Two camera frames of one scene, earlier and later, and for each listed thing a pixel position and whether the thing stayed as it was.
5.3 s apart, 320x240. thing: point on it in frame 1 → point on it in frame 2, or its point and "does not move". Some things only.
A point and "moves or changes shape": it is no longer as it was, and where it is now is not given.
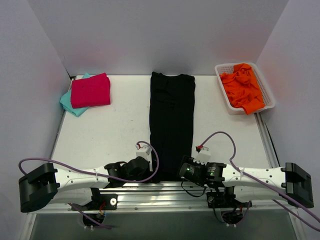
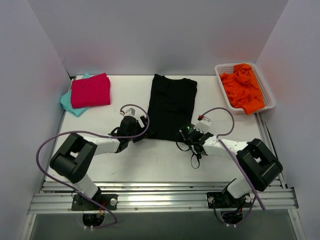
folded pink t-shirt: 93,91 does not move
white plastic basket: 224,68 does not move
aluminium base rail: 170,198 does not move
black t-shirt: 171,105 moves or changes shape
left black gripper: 151,172 → 139,127
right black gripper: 183,167 → 186,135
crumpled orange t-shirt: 242,89 does not move
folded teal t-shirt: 65,101 does not move
